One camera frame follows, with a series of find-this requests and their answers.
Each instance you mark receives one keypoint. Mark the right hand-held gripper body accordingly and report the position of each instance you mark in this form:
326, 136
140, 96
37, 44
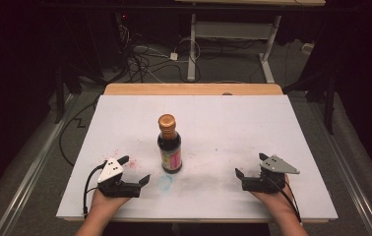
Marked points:
267, 178

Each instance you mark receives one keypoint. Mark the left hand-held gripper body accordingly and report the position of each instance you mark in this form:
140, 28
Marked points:
111, 173

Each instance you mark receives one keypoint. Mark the dark sauce bottle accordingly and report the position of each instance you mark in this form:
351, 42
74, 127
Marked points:
169, 147

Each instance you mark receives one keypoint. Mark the person's right hand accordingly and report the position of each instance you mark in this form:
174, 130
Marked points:
274, 200

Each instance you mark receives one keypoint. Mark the person's left hand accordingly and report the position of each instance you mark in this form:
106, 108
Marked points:
105, 201

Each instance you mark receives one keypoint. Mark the white table mat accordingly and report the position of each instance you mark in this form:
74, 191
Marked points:
233, 131

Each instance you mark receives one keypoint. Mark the dark metal stand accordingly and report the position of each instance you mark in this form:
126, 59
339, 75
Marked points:
330, 98
59, 98

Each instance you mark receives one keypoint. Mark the wooden table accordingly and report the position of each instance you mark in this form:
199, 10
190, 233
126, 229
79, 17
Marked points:
194, 89

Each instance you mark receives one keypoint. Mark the white power adapter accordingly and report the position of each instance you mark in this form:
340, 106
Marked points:
173, 56

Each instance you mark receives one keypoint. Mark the white box on floor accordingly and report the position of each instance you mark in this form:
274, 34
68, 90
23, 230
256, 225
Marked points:
307, 48

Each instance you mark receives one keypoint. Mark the metal floor rail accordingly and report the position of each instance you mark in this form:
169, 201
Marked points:
348, 170
33, 167

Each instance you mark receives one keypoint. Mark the white metal desk frame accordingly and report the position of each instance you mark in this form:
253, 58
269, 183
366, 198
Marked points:
233, 30

